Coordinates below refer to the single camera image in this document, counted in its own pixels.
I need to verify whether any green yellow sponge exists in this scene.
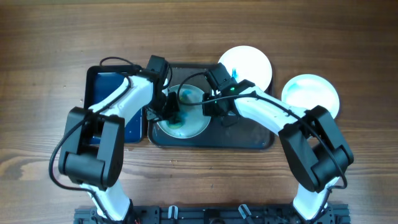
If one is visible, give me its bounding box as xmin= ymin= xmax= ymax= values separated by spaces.
xmin=166 ymin=111 xmax=187 ymax=129

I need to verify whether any white plate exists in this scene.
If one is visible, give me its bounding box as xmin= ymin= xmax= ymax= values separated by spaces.
xmin=218 ymin=45 xmax=272 ymax=91
xmin=281 ymin=74 xmax=340 ymax=118
xmin=157 ymin=85 xmax=211 ymax=139

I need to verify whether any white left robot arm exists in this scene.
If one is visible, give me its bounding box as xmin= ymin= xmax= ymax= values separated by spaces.
xmin=49 ymin=65 xmax=173 ymax=223

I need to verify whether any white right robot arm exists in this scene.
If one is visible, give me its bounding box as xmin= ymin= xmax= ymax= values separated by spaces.
xmin=203 ymin=78 xmax=354 ymax=223

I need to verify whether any grey metal tray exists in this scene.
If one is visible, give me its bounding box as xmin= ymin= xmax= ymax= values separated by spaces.
xmin=148 ymin=63 xmax=274 ymax=150

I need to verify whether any black water tray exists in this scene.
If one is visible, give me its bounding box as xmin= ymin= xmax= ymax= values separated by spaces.
xmin=84 ymin=65 xmax=146 ymax=144

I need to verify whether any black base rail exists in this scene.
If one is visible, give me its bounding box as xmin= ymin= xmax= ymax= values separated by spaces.
xmin=73 ymin=204 xmax=351 ymax=224

